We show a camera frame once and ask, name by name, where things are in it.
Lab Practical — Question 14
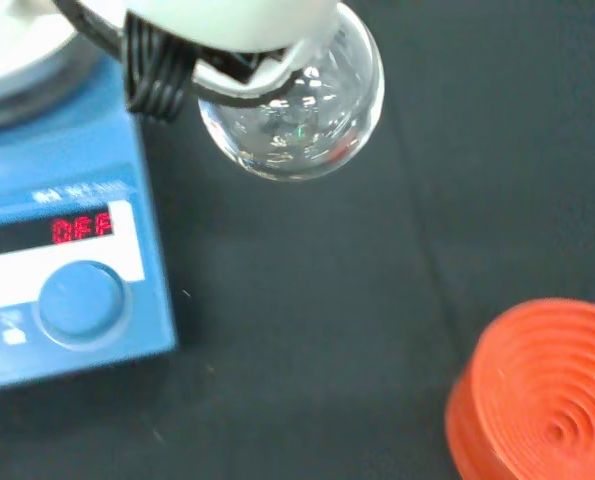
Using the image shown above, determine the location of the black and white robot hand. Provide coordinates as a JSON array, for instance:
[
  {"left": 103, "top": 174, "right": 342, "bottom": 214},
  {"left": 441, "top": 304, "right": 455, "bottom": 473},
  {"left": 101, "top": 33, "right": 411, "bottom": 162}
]
[{"left": 51, "top": 0, "right": 339, "bottom": 122}]

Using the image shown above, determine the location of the heater with blue base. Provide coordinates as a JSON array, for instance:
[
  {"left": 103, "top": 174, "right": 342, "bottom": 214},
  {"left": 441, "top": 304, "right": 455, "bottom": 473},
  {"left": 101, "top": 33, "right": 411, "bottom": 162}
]
[{"left": 0, "top": 0, "right": 181, "bottom": 394}]

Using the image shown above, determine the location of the black bench cloth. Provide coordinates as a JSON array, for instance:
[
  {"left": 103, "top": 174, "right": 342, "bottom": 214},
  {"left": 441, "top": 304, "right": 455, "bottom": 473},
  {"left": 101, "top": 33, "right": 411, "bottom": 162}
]
[{"left": 0, "top": 0, "right": 595, "bottom": 480}]

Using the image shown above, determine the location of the orange ribbed flask ring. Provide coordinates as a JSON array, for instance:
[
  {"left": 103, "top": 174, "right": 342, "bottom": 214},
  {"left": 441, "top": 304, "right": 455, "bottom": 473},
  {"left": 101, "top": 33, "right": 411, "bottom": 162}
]
[{"left": 444, "top": 298, "right": 595, "bottom": 480}]

